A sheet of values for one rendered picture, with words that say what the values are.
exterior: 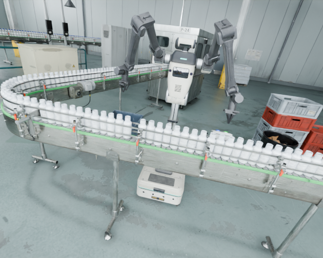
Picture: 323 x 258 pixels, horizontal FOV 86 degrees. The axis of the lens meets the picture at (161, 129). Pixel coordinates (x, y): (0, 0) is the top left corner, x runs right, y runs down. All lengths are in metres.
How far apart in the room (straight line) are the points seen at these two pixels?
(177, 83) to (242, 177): 0.95
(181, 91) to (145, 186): 1.08
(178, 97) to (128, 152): 0.73
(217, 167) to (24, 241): 1.72
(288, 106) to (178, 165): 2.33
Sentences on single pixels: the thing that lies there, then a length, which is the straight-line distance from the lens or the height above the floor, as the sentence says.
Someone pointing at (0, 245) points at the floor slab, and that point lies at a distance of 2.17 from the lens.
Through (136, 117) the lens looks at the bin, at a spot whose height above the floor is 0.90.
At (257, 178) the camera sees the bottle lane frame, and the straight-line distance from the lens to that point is 1.37.
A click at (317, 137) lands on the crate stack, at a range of 3.81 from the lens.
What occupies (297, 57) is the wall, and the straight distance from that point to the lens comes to 14.49.
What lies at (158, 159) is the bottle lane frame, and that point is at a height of 0.90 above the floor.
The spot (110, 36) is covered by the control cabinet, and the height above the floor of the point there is 1.54.
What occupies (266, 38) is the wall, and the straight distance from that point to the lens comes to 13.72.
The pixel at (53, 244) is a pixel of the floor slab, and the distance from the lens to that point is 2.01.
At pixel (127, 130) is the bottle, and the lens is 1.24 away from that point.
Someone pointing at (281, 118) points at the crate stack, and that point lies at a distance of 3.28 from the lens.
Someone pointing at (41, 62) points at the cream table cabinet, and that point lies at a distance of 4.98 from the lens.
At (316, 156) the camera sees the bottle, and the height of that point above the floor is 1.15.
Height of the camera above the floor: 1.66
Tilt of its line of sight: 27 degrees down
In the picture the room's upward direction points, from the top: 8 degrees clockwise
